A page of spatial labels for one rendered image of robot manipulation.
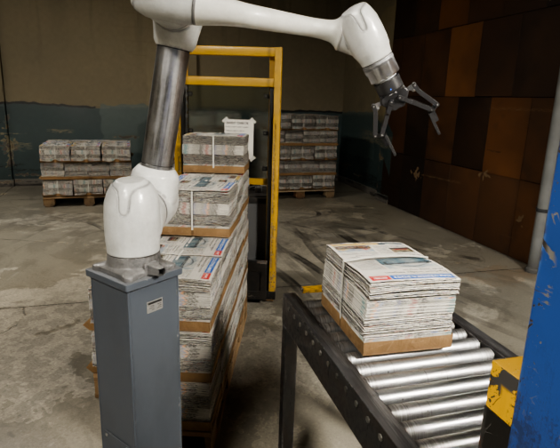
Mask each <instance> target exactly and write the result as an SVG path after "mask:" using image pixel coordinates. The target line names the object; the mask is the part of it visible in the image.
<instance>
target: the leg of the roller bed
mask: <svg viewBox="0 0 560 448"><path fill-rule="evenodd" d="M296 367H297V345H296V343H295V342H294V340H293V338H292V336H291V335H290V333H288V331H287V329H286V328H285V326H284V324H283V329H282V355H281V380H280V406H279V432H278V448H293V429H294V408H295V388H296Z"/></svg>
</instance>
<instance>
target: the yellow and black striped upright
mask: <svg viewBox="0 0 560 448"><path fill-rule="evenodd" d="M522 362H523V357H522V356H518V357H510V358H504V359H498V360H493V361H492V369H491V375H490V381H489V387H488V393H487V398H486V405H485V406H484V415H483V421H482V427H481V433H480V439H479V445H478V448H508V440H509V435H510V429H511V424H512V419H513V413H514V408H515V403H516V393H517V388H518V382H519V377H520V371H521V366H522Z"/></svg>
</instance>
